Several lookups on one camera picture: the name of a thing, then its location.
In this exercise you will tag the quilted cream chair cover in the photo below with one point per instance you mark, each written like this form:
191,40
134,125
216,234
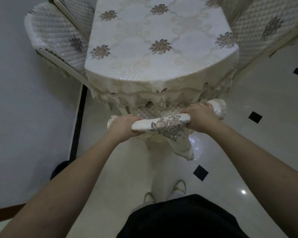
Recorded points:
265,29
154,112
60,34

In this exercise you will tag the person's left forearm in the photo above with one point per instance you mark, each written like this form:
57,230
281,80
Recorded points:
62,185

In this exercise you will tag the person's right forearm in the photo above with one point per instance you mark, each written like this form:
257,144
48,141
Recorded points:
265,171

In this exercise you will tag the person's right white slipper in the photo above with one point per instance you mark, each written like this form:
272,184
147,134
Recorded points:
179,187

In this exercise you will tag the person's right hand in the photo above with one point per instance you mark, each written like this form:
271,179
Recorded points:
203,118

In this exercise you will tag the cream floral cloth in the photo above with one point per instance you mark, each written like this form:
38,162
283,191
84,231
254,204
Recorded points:
168,125

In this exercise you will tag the person's left white slipper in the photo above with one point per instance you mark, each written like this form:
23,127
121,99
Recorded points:
149,197

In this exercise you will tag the person's left hand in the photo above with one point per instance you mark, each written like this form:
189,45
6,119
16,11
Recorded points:
121,128

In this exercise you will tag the person's right thumb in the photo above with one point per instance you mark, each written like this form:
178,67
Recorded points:
186,112

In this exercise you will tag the person's left thumb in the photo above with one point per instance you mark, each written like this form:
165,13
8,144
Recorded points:
136,118

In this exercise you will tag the person's white slipper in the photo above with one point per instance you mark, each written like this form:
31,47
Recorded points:
149,197
179,187

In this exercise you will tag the person's black shorts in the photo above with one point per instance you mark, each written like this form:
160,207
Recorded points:
181,218

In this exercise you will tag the cream floral tablecloth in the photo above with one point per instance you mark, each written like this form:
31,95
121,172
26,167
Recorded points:
161,52

